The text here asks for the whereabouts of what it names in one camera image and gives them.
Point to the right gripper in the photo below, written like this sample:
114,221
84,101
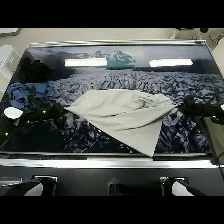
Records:
190,106

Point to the grey garment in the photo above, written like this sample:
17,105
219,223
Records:
123,115

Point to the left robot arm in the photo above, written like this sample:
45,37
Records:
46,187

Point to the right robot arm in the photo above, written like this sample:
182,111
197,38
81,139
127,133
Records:
213,113

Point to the black garment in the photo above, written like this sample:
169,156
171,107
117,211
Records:
33,70

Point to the silver frame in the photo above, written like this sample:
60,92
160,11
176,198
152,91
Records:
110,163

